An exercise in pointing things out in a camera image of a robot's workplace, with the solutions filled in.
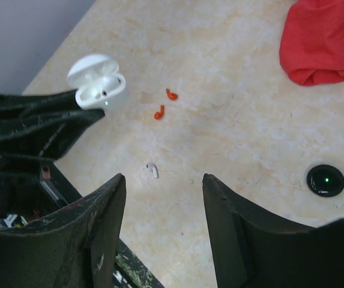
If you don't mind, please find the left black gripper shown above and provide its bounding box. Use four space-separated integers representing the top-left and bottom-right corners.
0 90 104 222

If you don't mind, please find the red crumpled cloth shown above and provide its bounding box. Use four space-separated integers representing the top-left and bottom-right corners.
279 1 344 86

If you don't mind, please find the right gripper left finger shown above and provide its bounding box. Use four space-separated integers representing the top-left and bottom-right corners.
0 173 126 287

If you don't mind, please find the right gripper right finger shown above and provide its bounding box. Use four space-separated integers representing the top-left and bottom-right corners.
202 174 344 287

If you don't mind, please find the black earbud charging case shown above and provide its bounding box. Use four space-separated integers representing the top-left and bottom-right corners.
306 164 344 197

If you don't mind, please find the orange earbud lower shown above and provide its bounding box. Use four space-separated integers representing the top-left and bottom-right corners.
154 105 165 120

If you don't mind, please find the white earbud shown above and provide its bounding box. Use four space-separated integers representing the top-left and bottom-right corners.
146 163 159 179
98 76 121 97

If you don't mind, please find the white earbud charging case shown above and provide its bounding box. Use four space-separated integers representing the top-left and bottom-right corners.
67 54 130 113

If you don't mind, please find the orange earbud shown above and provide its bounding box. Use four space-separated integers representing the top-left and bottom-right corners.
154 105 165 120
166 88 178 101

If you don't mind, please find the orange earbud upper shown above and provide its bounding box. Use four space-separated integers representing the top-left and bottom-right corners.
166 88 178 101

